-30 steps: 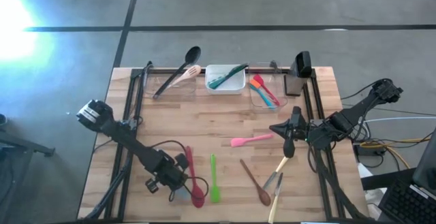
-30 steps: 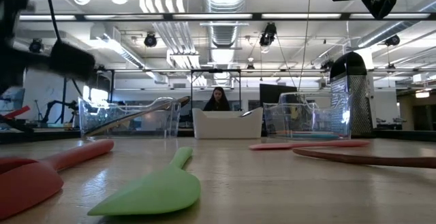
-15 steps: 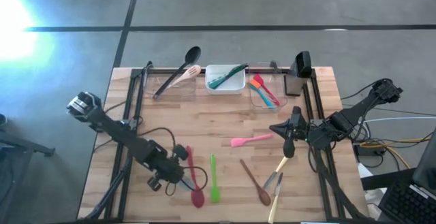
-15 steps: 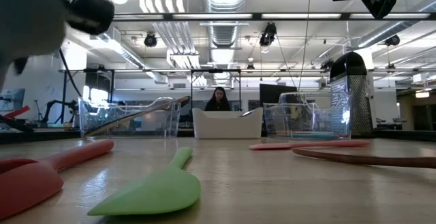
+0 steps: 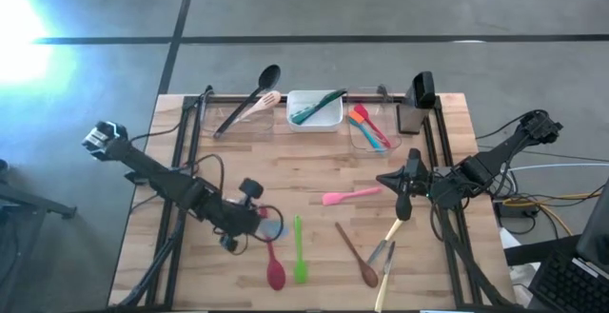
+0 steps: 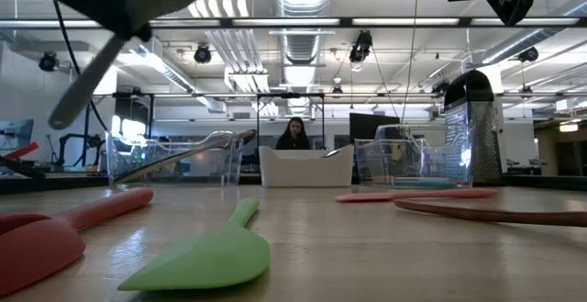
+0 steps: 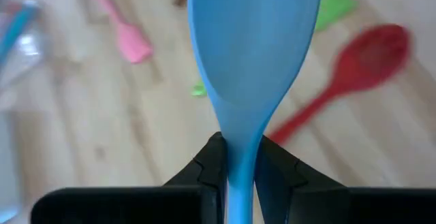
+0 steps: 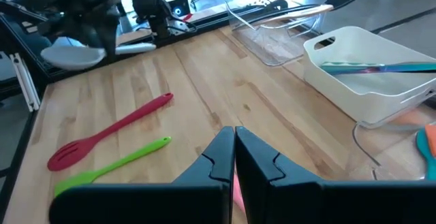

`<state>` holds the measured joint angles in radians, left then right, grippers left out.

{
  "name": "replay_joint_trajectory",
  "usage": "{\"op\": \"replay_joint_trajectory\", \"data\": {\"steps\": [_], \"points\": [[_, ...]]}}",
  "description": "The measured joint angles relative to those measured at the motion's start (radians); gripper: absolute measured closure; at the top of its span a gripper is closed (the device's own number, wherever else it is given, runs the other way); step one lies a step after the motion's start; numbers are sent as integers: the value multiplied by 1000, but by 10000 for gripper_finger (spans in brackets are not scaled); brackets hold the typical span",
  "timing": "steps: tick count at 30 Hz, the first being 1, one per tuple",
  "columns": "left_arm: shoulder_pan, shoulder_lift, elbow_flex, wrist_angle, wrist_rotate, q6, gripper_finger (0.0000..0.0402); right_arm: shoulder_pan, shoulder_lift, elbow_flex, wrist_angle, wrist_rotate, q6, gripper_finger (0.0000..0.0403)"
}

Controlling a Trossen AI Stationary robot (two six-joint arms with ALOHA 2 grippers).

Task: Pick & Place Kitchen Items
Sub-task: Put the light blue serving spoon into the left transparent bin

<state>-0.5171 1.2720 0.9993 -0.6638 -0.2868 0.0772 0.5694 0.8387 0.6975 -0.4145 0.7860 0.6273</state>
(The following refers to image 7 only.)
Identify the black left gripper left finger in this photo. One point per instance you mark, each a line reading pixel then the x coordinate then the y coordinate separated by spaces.
pixel 136 207

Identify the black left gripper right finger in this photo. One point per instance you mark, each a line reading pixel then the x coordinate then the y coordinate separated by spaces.
pixel 340 207

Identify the red slotted silicone spoon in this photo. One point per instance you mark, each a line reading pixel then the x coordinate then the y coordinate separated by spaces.
pixel 371 57

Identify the pink silicone spatula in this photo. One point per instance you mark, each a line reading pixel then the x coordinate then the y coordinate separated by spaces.
pixel 133 43

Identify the blue silicone spoon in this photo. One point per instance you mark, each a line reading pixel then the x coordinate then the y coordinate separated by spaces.
pixel 252 47

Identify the green silicone spatula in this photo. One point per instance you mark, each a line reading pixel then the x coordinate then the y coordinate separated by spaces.
pixel 335 7

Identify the teal silicone spatula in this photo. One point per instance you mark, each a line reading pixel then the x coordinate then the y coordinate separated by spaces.
pixel 18 26

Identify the clear plastic bin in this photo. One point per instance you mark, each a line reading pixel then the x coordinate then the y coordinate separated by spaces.
pixel 27 47

